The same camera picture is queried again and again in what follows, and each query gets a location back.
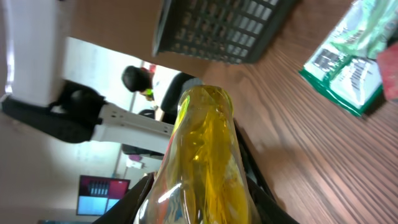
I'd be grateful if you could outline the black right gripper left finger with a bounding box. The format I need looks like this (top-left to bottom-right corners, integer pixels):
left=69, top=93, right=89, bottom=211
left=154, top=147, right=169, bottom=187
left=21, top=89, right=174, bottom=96
left=93, top=172, right=155, bottom=224

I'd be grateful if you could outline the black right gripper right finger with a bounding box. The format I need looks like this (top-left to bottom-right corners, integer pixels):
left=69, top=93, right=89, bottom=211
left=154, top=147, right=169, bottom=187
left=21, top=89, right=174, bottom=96
left=234, top=120, right=299, bottom=224

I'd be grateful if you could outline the yellow liquid Vim bottle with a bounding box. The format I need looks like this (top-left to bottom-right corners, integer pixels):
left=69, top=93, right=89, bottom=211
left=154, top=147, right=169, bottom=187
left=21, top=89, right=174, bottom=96
left=134, top=85, right=261, bottom=224

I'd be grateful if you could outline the green 3M glove package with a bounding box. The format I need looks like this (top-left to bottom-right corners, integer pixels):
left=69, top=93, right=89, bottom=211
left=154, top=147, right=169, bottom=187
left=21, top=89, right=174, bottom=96
left=299, top=0, right=397, bottom=117

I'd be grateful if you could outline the red tissue packet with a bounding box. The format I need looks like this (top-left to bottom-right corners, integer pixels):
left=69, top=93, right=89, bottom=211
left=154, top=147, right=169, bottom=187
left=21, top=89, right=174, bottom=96
left=377, top=42, right=397, bottom=101

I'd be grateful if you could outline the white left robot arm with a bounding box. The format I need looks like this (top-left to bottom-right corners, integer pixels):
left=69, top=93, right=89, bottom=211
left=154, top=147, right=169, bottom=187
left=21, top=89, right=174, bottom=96
left=1, top=0, right=173, bottom=153

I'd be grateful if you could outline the computer monitor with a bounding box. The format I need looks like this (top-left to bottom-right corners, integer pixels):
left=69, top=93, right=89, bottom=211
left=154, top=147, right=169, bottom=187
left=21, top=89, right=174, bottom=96
left=76, top=175, right=130, bottom=216

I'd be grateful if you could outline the person in background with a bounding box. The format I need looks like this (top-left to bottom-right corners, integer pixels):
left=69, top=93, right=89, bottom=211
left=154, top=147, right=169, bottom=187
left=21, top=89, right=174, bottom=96
left=121, top=65, right=203, bottom=124

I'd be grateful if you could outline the grey plastic mesh basket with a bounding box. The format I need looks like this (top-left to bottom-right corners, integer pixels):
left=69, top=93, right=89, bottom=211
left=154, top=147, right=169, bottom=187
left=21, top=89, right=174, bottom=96
left=152, top=0, right=297, bottom=65

